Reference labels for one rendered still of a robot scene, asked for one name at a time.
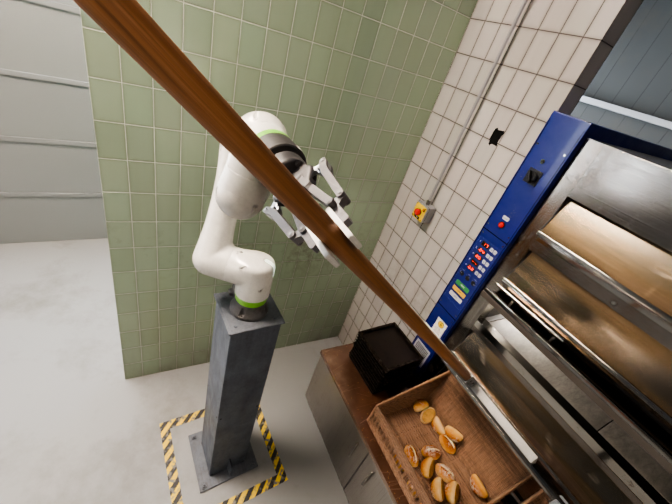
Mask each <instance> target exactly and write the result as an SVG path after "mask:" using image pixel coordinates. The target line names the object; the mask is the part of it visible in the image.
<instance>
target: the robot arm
mask: <svg viewBox="0 0 672 504"><path fill-rule="evenodd" d="M241 118H242V119H243V120H244V121H245V122H246V123H247V125H248V126H249V127H250V128H251V129H252V130H253V131H254V132H255V133H256V135H257V136H258V137H259V138H260V139H261V140H262V141H263V142H264V144H265V145H266V146H267V147H268V148H269V149H270V150H271V151H272V152H273V154H274V155H275V156H276V157H277V158H278V159H279V160H280V161H281V163H282V164H283V165H284V166H285V167H286V168H287V169H288V170H289V171H290V173H291V174H292V175H293V176H294V177H295V178H296V179H297V180H298V182H299V183H300V184H301V185H302V186H303V187H304V188H305V189H306V191H307V192H308V193H309V194H310V195H311V196H312V197H313V198H314V199H316V200H317V201H319V202H320V203H321V204H323V205H324V206H325V207H326V208H327V209H326V210H325V211H326V212H327V213H328V214H329V216H330V217H331V218H332V219H333V220H334V222H335V223H336V224H337V225H338V227H339V228H340V229H341V230H342V231H343V233H344V234H345V235H346V236H347V237H348V239H349V240H350V241H351V242H352V243H353V244H354V245H355V246H356V248H357V249H360V248H361V247H362V244H361V243H360V242H359V241H358V240H357V239H356V237H355V236H354V235H353V234H352V233H351V231H350V230H349V229H348V227H349V226H350V225H352V224H353V222H352V220H351V218H350V217H349V216H348V215H347V214H346V212H345V211H344V207H345V206H348V205H349V204H350V203H351V200H350V199H349V197H348V196H347V194H346V193H345V191H344V190H343V189H342V187H341V186H340V184H339V183H338V181H337V180H336V179H335V177H334V174H333V168H332V166H331V165H330V164H329V162H328V161H327V160H326V158H325V157H323V158H321V159H320V160H319V165H317V166H315V167H313V166H311V165H307V162H306V158H305V155H304V154H303V152H302V150H301V149H300V148H299V147H298V146H297V145H296V144H295V143H294V142H293V141H292V140H291V139H290V138H289V137H288V135H287V131H286V129H285V127H284V125H283V124H282V122H281V121H280V120H279V119H278V118H277V117H275V116H274V115H272V114H270V113H268V112H265V111H253V112H249V113H247V114H245V115H244V116H243V117H241ZM318 174H319V175H320V176H321V177H324V178H325V179H326V181H327V182H328V184H329V185H330V187H331V188H332V190H333V192H334V193H335V195H336V197H335V199H333V198H332V197H330V196H328V195H327V194H326V193H324V192H323V191H322V190H320V189H319V188H318V187H316V181H317V175H318ZM271 194H272V193H271V192H270V191H269V190H268V189H267V188H266V187H265V186H264V185H263V184H262V183H260V182H259V181H258V180H257V179H256V178H255V177H254V176H253V175H252V174H251V173H250V172H249V171H248V170H247V169H246V168H245V167H244V166H243V165H242V164H241V163H240V162H239V161H238V160H237V159H236V158H235V157H234V156H233V155H232V154H231V153H230V152H229V151H227V150H226V149H225V148H224V147H223V146H222V145H221V144H220V146H219V156H218V165H217V172H216V178H215V184H214V189H213V193H212V198H211V202H210V206H209V210H208V213H207V217H206V220H205V223H204V226H203V229H202V232H201V234H200V237H199V240H198V242H197V245H196V247H195V250H194V252H193V257H192V259H193V264H194V266H195V268H196V269H197V270H198V271H199V272H200V273H202V274H204V275H207V276H210V277H213V278H217V279H220V280H223V281H226V282H230V283H233V285H232V288H230V289H228V294H229V296H232V297H233V298H232V300H231V302H230V311H231V313H232V315H233V316H234V317H236V318H237V319H239V320H242V321H246V322H255V321H258V320H261V319H263V318H264V317H265V316H266V315H267V313H268V310H269V304H268V302H267V299H268V297H269V294H270V290H271V286H272V281H273V277H274V272H275V261H274V260H273V258H272V257H271V256H270V255H268V254H266V253H264V252H260V251H255V250H249V249H243V248H239V247H236V246H235V245H234V244H233V238H234V231H235V226H236V221H237V219H239V220H244V219H249V218H252V217H254V216H255V215H257V214H258V213H259V212H260V211H261V210H262V208H263V206H264V204H265V202H266V201H267V199H268V198H269V196H270V195H271ZM273 200H274V202H273V204H272V205H271V207H268V206H267V207H265V208H264V209H263V212H264V213H265V214H266V215H267V216H268V217H269V218H271V219H272V220H273V221H275V222H276V223H277V224H278V225H279V227H280V228H281V229H282V231H283V232H284V233H285V234H286V236H287V237H288V238H289V239H290V240H292V241H293V242H294V243H295V244H296V245H297V246H301V245H302V244H303V242H304V241H306V243H307V245H308V246H309V248H310V249H312V250H313V251H314V252H315V253H318V252H319V251H321V253H322V254H323V256H324V257H325V259H327V260H328V261H329V262H330V263H331V264H332V265H333V266H334V267H335V268H337V267H338V266H340V263H339V262H338V260H337V259H336V257H335V256H334V254H333V253H332V251H331V250H330V249H329V248H328V247H327V246H325V245H324V244H323V243H322V242H321V241H320V240H319V239H318V238H317V237H316V236H315V235H314V234H313V233H312V232H311V231H310V230H309V229H308V228H307V227H306V226H305V225H304V224H303V223H302V222H301V221H300V220H299V219H298V218H297V217H296V216H295V215H294V214H292V215H293V218H294V221H295V223H296V226H297V229H298V230H297V231H295V230H294V228H293V227H292V226H291V225H290V224H289V222H288V221H287V220H286V219H285V218H284V217H283V216H282V215H283V213H281V212H282V210H281V209H280V207H281V206H282V207H285V206H284V205H283V204H282V203H281V202H280V201H279V200H278V199H277V198H276V197H275V196H274V195H273Z"/></svg>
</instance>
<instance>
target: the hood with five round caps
mask: <svg viewBox="0 0 672 504"><path fill-rule="evenodd" d="M568 197H569V198H571V199H573V200H575V201H577V202H579V203H580V204H582V205H584V206H586V207H588V208H590V209H592V210H594V211H595V212H597V213H599V214H601V215H603V216H605V217H607V218H609V219H610V220H612V221H614V222H616V223H618V224H620V225H622V226H623V227H625V228H627V229H629V230H631V231H633V232H635V233H637V234H638V235H640V236H642V237H644V238H646V239H648V240H650V241H652V242H653V243H655V244H657V245H659V246H661V247H663V248H665V249H666V250H668V251H670V252H672V171H671V170H669V169H666V168H663V167H661V166H658V165H656V164H653V163H650V162H648V161H645V160H643V159H640V158H637V157H635V156H632V155H630V154H627V153H624V152H622V151H619V150H617V149H614V148H611V147H609V146H606V145H605V146H604V147H603V149H602V150H601V151H600V153H599V154H598V155H597V157H596V158H595V160H594V161H593V162H592V164H591V165H590V166H589V168H588V169H587V171H586V172H585V173H584V175H583V176H582V177H581V179H580V180H579V181H578V183H577V184H576V186H575V187H574V188H573V190H572V191H571V192H570V194H569V195H568Z"/></svg>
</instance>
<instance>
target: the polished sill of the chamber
mask: <svg viewBox="0 0 672 504"><path fill-rule="evenodd" d="M474 326H475V327H476V328H477V329H478V330H479V331H480V332H481V333H482V334H483V335H484V336H485V337H486V338H487V339H488V341H489V342H490V343H491V344H492V345H493V346H494V347H495V348H496V349H497V350H498V351H499V352H500V353H501V354H502V355H503V356H504V357H505V358H506V359H507V361H508V362H509V363H510V364H511V365H512V366H513V367H514V368H515V369H516V370H517V371H518V372H519V373H520V374H521V375H522V376H523V377H524V378H525V379H526V381H527V382H528V383H529V384H530V385H531V386H532V387H533V388H534V389H535V390H536V391H537V392H538V393H539V394H540V395H541V396H542V397H543V398H544V399H545V401H546V402H547V403H548V404H549V405H550V406H551V407H552V408H553V409H554V410H555V411H556V412H557V413H558V414H559V415H560V416H561V417H562V418H563V419H564V421H565V422H566V423H567V424H568V425H569V426H570V427H571V428H572V429H573V430H574V431H575V432H576V433H577V434H578V435H579V436H580V437H581V438H582V439H583V441H584V442H585V443H586V444H587V445H588V446H589V447H590V448H591V449H592V450H593V451H594V452H595V453H596V454H597V455H598V456H599V457H600V458H601V459H602V461H603V462H604V463H605V464H606V465H607V466H608V467H609V468H610V469H611V470H612V471H613V472H614V473H615V474H616V475H617V476H618V477H619V478H620V479H621V481H622V482H623V483H624V484H625V485H626V486H627V487H628V488H629V489H630V490H631V491H632V492H633V493H634V494H635V495H636V496H637V497H638V498H639V499H640V500H641V502H642V503H643V504H670V503H669V502H668V501H667V500H666V499H665V498H664V497H663V496H662V495H661V494H660V493H659V492H658V491H657V490H656V489H655V488H654V487H653V486H652V485H651V484H650V483H649V482H648V481H647V480H646V479H645V478H644V477H643V476H642V475H641V474H640V473H639V472H638V471H637V470H636V469H635V468H634V467H633V466H632V465H631V464H630V463H629V462H628V461H627V460H626V459H625V458H624V457H623V456H622V455H621V454H620V453H619V452H618V451H617V450H616V449H615V448H614V447H613V446H612V445H611V444H610V443H609V442H608V441H607V440H606V439H605V438H604V437H603V436H602V435H601V434H600V433H599V432H598V431H597V430H596V429H595V428H594V427H593V426H592V425H591V424H590V423H589V422H588V421H587V420H586V419H585V418H584V417H583V416H582V415H581V414H580V413H579V412H578V411H577V410H576V409H575V408H574V407H573V406H572V405H571V404H570V403H569V402H568V401H567V400H566V399H565V398H564V397H563V396H562V395H561V394H560V393H559V392H558V391H557V390H556V389H555V388H554V387H553V386H552V385H551V384H550V383H549V382H548V381H547V380H546V379H545V378H544V377H543V376H542V375H541V374H540V373H539V372H538V371H537V370H536V369H535V368H534V367H533V366H532V365H531V364H530V363H529V362H528V361H527V360H526V359H525V358H524V357H523V356H522V355H521V354H520V353H519V352H518V351H517V350H516V349H515V348H514V347H513V346H512V345H511V344H510V343H509V342H508V341H507V340H506V339H505V338H504V337H503V336H502V335H501V334H500V333H499V332H498V331H497V330H496V329H495V328H494V327H493V326H492V325H491V324H490V323H489V322H488V321H487V320H486V319H485V318H483V319H479V320H477V321H476V322H475V324H474Z"/></svg>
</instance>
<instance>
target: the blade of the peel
mask: <svg viewBox="0 0 672 504"><path fill-rule="evenodd" d="M468 386H469V385H468ZM469 387H470V386H469ZM470 388H471V389H472V391H473V392H474V393H475V394H476V396H477V397H478V398H479V399H480V401H481V402H482V403H483V404H484V406H485V407H486V408H487V409H488V411H489V412H490V413H491V414H492V416H493V417H494V418H495V419H496V421H497V422H498V423H499V424H500V426H501V427H502V428H503V429H504V431H505V432H506V433H507V434H508V436H509V437H510V438H511V439H512V441H513V442H514V443H515V444H516V446H517V447H518V448H519V449H520V451H521V452H522V453H523V454H524V456H525V457H526V458H527V459H528V461H529V462H530V463H536V461H537V459H538V457H537V456H536V454H535V453H534V452H533V451H532V450H531V448H530V447H529V446H528V445H527V444H526V442H525V441H524V440H523V439H522V438H521V436H520V435H519V434H518V433H517V431H516V430H515V429H514V428H513V427H512V425H511V424H510V423H509V422H508V421H507V419H506V418H505V417H504V416H503V414H502V413H501V412H500V411H499V410H498V408H497V407H496V406H495V405H494V404H493V402H492V401H491V400H490V399H489V398H488V396H487V395H486V394H485V393H484V391H483V390H482V389H481V388H480V387H479V385H478V384H477V383H475V384H474V385H473V386H471V387H470Z"/></svg>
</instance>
